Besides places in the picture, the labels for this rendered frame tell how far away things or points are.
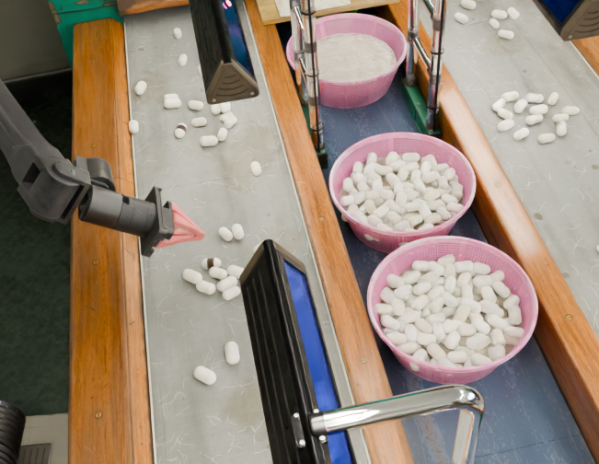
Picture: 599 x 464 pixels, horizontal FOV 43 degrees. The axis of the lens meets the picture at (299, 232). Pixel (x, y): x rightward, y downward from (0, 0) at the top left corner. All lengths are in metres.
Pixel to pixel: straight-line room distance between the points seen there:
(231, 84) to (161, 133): 0.49
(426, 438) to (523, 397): 0.17
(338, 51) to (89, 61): 0.56
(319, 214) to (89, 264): 0.41
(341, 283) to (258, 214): 0.24
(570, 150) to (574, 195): 0.12
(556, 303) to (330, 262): 0.37
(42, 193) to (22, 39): 1.85
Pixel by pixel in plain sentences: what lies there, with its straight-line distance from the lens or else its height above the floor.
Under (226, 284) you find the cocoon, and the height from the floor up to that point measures 0.76.
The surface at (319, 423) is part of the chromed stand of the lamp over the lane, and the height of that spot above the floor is 1.12.
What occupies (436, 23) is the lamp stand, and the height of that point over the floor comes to 0.96.
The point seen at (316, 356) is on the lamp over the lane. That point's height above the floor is 1.08.
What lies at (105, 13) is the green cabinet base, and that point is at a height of 0.77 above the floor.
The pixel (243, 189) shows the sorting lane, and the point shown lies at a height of 0.74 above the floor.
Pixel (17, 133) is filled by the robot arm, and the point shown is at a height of 1.04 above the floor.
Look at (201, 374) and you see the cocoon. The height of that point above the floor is 0.76.
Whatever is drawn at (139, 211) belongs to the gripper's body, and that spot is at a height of 0.93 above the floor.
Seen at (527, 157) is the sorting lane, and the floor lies 0.74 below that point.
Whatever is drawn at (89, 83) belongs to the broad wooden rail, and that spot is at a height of 0.76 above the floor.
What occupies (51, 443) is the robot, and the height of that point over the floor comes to 0.48.
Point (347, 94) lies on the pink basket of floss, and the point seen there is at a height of 0.73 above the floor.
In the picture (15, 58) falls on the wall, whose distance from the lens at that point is 3.03.
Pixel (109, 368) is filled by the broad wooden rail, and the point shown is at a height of 0.76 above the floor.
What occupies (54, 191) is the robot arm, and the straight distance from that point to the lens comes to 1.16.
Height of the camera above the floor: 1.75
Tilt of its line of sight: 48 degrees down
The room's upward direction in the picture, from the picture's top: 6 degrees counter-clockwise
